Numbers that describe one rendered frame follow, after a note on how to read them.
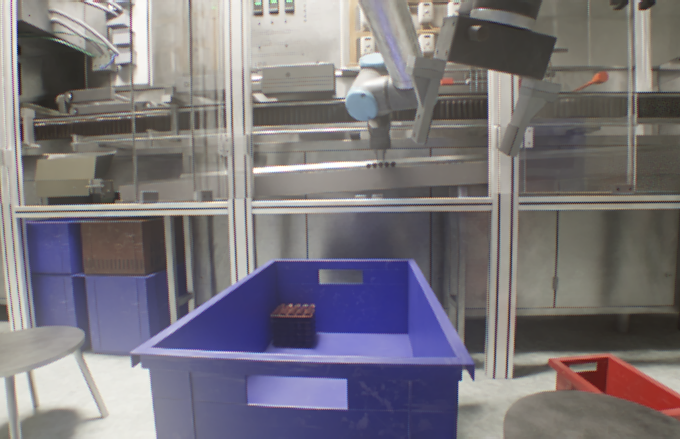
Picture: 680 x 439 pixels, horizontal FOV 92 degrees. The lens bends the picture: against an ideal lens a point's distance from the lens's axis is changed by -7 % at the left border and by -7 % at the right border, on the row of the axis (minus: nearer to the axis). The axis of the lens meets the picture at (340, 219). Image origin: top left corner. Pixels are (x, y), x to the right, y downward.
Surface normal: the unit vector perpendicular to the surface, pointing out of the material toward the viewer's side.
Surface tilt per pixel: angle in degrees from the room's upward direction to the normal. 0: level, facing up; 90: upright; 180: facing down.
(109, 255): 90
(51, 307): 90
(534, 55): 114
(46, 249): 90
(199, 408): 90
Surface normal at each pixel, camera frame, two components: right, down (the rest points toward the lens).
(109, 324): -0.09, 0.07
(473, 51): 0.11, 0.46
